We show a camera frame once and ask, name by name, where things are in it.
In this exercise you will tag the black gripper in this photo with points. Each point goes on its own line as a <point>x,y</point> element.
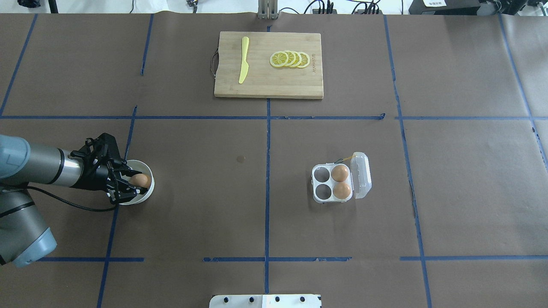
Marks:
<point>91,177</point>

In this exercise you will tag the brown egg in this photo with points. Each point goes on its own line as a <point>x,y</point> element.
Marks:
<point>340,173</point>
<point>140,180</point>
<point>342,190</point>

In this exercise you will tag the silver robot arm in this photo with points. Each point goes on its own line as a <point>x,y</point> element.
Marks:
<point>25,237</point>

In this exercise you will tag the clear plastic egg box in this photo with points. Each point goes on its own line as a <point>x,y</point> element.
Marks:
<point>359,179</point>

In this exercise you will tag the white ceramic bowl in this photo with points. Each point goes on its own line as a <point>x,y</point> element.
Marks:
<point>143,168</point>

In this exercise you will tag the yellow plastic knife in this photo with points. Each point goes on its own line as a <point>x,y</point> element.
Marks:
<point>244,69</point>

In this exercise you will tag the wooden cutting board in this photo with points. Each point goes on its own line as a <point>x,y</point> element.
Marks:
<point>263,80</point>

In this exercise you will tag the back lemon slice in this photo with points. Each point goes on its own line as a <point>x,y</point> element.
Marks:
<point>304,60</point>

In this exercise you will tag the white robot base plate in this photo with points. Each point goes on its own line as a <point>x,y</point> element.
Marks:
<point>266,301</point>

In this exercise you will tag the grey aluminium post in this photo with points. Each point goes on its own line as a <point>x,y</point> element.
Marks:
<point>268,9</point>

